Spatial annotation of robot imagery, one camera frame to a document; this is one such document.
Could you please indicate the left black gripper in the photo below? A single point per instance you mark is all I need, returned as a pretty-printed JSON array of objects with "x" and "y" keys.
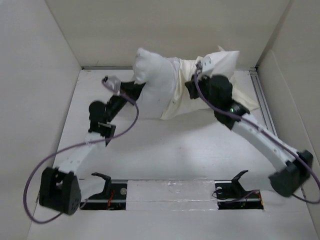
[{"x": 131, "y": 88}]

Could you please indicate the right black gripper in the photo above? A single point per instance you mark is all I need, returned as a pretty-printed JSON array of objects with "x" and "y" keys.
[{"x": 192, "y": 88}]

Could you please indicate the white pillow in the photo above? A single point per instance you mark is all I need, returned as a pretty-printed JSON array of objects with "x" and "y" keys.
[{"x": 159, "y": 75}]

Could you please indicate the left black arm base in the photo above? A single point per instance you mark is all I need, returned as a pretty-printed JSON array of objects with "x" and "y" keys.
[{"x": 101, "y": 192}]

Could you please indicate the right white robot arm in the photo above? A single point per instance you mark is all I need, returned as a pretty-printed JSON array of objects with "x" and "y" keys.
[{"x": 292, "y": 168}]

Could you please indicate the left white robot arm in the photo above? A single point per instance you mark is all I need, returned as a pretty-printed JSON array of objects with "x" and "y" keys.
[{"x": 61, "y": 187}]

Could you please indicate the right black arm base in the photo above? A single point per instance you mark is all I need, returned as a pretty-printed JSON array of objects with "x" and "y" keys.
[{"x": 231, "y": 195}]

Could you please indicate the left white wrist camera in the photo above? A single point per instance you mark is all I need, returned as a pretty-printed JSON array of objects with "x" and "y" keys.
[{"x": 112, "y": 83}]

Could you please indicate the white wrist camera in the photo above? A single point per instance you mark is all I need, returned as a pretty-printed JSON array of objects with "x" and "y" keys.
[
  {"x": 112, "y": 83},
  {"x": 205, "y": 65}
]

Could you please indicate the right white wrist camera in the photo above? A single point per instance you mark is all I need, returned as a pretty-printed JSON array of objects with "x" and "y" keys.
[{"x": 205, "y": 65}]

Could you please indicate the aluminium rail right side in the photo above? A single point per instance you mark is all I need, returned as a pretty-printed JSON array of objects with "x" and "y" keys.
[{"x": 262, "y": 102}]

